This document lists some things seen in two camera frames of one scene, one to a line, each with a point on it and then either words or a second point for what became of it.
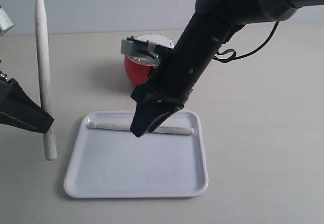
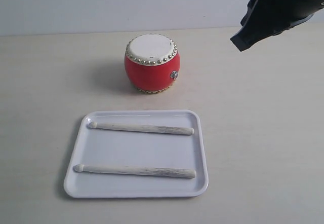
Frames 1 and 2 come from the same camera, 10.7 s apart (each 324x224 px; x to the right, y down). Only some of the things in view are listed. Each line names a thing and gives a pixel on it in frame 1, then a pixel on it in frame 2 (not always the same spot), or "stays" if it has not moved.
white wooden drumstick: (188, 131) stays
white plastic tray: (108, 163) stays
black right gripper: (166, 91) to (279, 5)
